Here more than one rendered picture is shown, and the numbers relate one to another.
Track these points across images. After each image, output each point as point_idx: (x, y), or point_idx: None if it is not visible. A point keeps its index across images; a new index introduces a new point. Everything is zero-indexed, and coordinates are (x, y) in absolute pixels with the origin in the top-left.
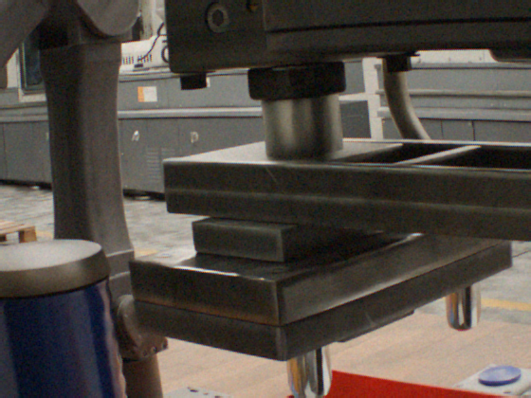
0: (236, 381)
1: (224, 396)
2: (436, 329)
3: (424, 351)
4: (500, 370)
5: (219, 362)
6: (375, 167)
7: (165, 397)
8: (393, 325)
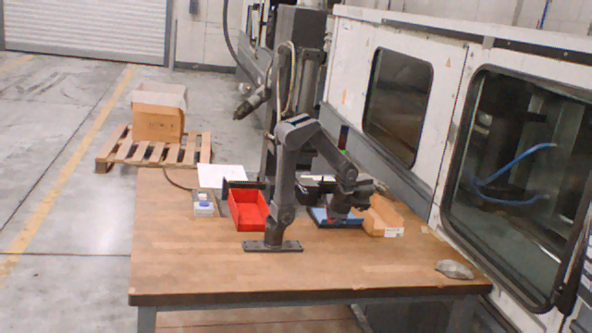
0: (226, 252)
1: (242, 241)
2: (149, 240)
3: (171, 235)
4: (204, 203)
5: (216, 262)
6: None
7: (255, 248)
8: (150, 250)
